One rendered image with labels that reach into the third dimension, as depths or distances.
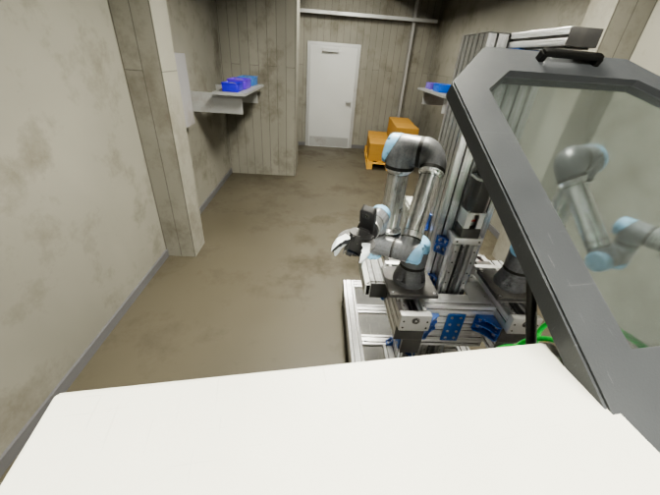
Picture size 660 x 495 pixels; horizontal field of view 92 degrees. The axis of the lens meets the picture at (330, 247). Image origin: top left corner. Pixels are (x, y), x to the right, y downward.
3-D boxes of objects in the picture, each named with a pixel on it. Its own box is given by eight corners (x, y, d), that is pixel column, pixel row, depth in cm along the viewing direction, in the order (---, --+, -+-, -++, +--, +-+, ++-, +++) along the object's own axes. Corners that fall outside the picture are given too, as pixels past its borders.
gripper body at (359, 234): (362, 263, 97) (374, 246, 107) (370, 241, 92) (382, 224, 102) (340, 254, 99) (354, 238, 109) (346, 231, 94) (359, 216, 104)
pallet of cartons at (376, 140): (401, 153, 769) (407, 117, 725) (415, 173, 645) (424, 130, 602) (358, 151, 763) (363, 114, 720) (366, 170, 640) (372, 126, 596)
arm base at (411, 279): (389, 269, 156) (393, 252, 151) (419, 271, 157) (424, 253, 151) (396, 289, 143) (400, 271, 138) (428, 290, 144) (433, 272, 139)
